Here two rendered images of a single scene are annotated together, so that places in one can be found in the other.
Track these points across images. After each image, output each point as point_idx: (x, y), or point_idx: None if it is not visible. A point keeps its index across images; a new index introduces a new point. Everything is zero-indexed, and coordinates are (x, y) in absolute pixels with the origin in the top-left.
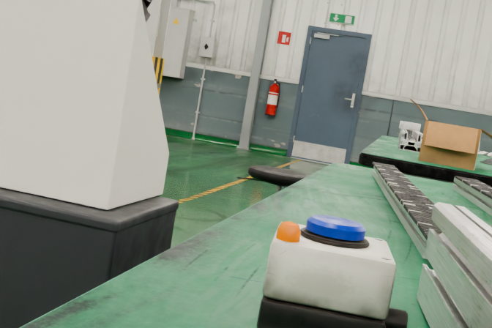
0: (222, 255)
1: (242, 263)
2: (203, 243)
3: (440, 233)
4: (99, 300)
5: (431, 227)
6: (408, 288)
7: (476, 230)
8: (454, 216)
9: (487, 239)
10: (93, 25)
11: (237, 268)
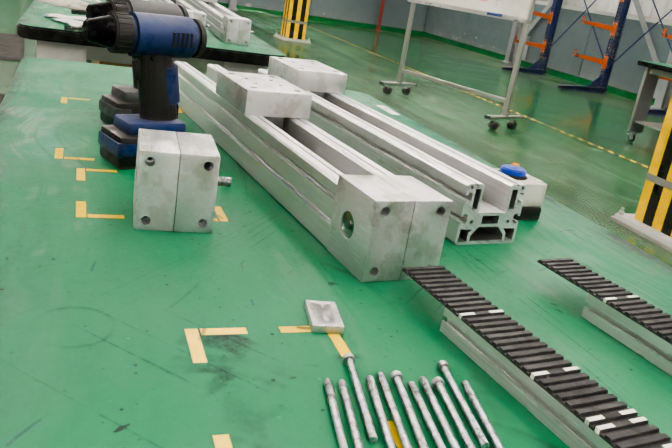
0: (617, 248)
1: (599, 244)
2: (646, 257)
3: (592, 277)
4: (552, 202)
5: (616, 288)
6: (534, 255)
7: (465, 156)
8: (490, 167)
9: (453, 150)
10: None
11: (588, 238)
